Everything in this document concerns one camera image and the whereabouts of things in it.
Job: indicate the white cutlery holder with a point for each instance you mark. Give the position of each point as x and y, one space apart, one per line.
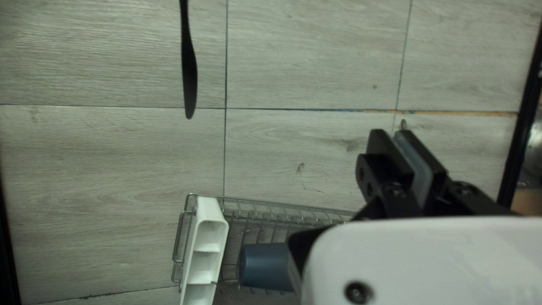
207 245

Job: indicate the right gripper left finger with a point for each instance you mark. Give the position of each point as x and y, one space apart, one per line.
381 178

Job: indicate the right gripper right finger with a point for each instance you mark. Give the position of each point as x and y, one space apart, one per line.
432 173

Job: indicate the dark blue cup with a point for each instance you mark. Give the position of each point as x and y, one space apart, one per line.
264 267

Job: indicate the black knife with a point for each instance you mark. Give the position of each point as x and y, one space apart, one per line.
189 72

